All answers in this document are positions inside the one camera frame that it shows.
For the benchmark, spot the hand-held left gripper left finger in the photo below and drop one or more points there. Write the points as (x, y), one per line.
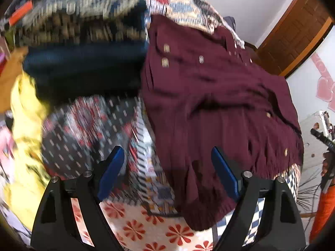
(112, 174)

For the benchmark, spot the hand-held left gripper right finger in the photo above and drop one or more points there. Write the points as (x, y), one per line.
(225, 174)

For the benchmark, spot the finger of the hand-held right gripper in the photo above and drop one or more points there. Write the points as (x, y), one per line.
(323, 138)

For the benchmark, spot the maroon button shirt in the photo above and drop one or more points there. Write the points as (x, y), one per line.
(209, 96)

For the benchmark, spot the navy folded clothes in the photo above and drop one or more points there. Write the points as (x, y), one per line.
(86, 68)

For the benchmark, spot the person's right hand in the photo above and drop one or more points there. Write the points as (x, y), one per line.
(328, 163)

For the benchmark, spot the black red-dotted cloth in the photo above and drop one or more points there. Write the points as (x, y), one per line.
(83, 136)

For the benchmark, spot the thin dark sticks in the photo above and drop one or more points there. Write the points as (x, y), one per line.
(310, 196)

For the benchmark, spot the white red-flower bed sheet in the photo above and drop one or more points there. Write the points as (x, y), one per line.
(146, 227)

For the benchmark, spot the yellow cloth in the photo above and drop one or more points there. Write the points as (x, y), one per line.
(28, 125)

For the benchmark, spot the pink cloth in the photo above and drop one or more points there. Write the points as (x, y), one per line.
(6, 146)

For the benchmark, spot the brown wooden door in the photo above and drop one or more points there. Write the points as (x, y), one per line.
(295, 31)

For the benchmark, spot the grey backpack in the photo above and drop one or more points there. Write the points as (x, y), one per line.
(230, 22)

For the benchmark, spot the dark patterned folded cloth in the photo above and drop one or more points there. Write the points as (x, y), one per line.
(78, 13)

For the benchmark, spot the patchwork printed blanket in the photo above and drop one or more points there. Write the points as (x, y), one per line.
(183, 2)

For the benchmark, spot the orange box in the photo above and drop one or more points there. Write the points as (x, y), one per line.
(20, 13)

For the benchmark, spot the pink heart wall sticker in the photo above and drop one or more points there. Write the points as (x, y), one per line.
(324, 83)

